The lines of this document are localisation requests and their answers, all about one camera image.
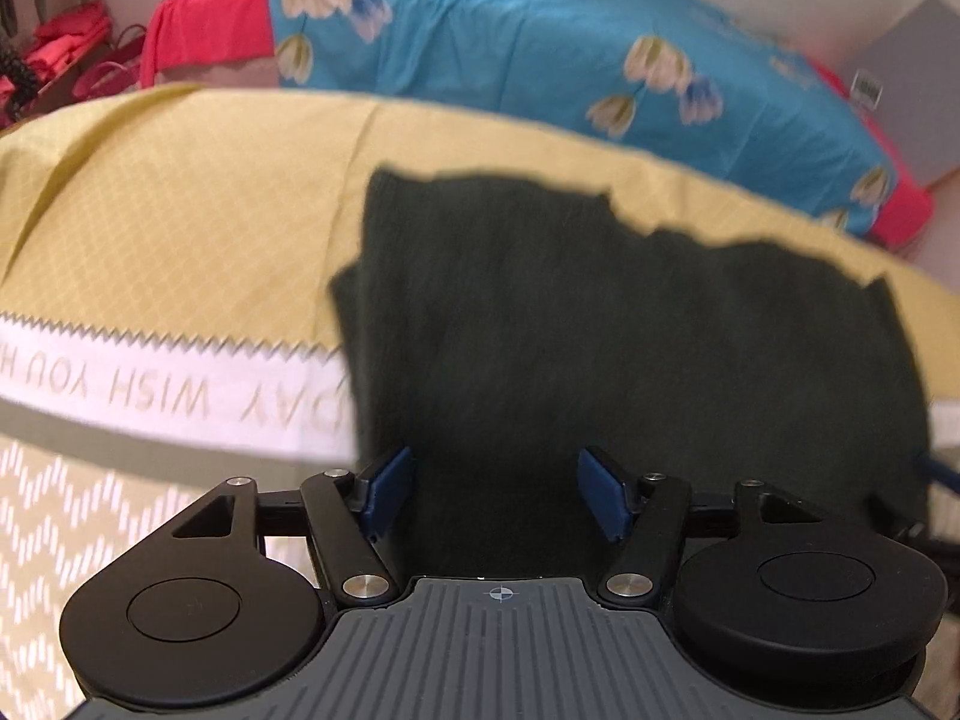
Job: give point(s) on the dark green knit sweater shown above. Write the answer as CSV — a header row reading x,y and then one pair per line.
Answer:
x,y
495,328

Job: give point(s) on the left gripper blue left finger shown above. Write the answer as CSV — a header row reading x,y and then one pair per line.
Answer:
x,y
348,514

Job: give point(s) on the grey board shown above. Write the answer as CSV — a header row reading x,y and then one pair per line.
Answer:
x,y
916,65

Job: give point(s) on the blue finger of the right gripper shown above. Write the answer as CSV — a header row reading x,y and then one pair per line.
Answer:
x,y
938,472

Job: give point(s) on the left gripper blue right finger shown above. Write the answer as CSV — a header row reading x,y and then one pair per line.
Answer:
x,y
644,516

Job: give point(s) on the blue floral bed quilt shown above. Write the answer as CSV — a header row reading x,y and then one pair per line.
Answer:
x,y
675,77

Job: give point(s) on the patterned beige table cloth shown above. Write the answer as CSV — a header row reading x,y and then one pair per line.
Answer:
x,y
166,322

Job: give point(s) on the red bed sheet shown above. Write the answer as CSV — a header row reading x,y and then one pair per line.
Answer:
x,y
230,42

